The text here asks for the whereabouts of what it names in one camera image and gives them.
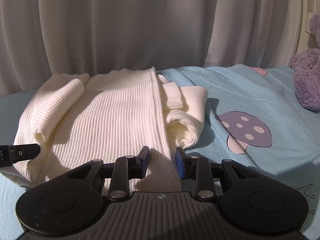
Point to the white ribbed knit sweater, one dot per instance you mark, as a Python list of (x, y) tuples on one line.
[(105, 122)]

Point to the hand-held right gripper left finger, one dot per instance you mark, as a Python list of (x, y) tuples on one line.
[(143, 163)]

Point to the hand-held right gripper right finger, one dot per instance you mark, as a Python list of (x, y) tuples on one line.
[(180, 165)]

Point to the purple teddy bear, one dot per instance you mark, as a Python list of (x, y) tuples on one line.
[(307, 80)]

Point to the beige curtain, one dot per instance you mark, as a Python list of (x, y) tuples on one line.
[(125, 25)]

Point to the blue mushroom print bedsheet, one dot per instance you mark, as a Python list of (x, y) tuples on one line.
[(250, 105)]

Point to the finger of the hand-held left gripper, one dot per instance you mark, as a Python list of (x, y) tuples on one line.
[(23, 152)]

